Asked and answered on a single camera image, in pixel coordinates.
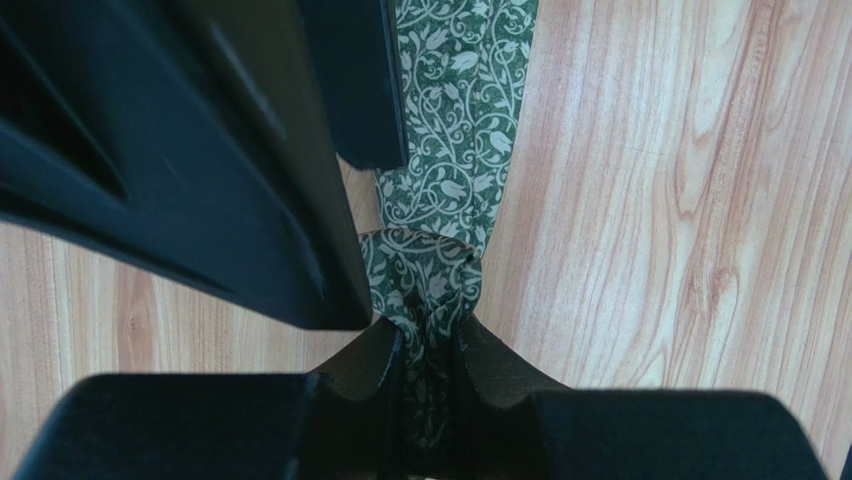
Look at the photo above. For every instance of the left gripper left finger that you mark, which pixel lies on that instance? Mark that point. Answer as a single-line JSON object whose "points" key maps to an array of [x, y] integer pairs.
{"points": [[338, 421]]}

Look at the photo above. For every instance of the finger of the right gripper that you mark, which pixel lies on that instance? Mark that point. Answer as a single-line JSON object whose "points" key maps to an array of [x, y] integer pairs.
{"points": [[187, 138], [354, 48]]}

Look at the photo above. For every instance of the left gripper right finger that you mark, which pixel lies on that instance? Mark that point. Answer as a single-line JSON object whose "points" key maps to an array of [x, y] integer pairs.
{"points": [[515, 422]]}

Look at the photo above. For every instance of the green floral patterned tie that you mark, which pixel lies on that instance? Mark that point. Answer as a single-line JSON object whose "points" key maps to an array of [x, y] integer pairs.
{"points": [[463, 70]]}

